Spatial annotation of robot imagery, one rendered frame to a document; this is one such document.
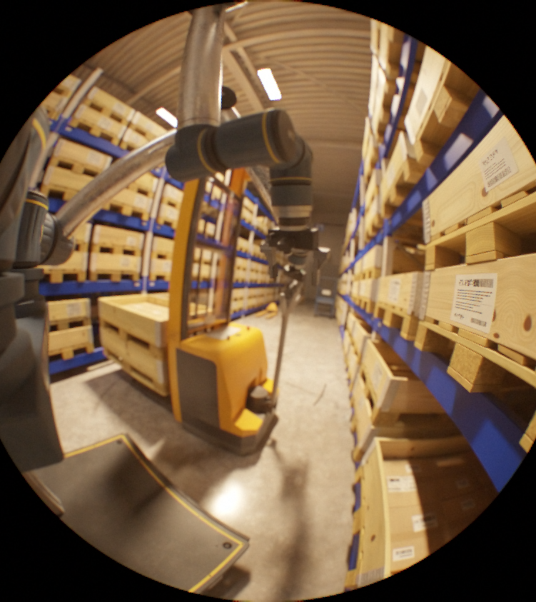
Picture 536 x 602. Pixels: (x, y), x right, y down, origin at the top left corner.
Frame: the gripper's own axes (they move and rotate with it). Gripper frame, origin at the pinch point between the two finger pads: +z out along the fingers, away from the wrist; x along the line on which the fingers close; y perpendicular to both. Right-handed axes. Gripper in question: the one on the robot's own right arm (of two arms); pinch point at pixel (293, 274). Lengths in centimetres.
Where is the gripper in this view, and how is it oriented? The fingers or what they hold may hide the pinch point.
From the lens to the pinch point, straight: 57.0
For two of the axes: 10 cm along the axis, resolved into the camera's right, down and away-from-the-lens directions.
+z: 0.6, 8.7, 4.9
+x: 8.7, 2.0, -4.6
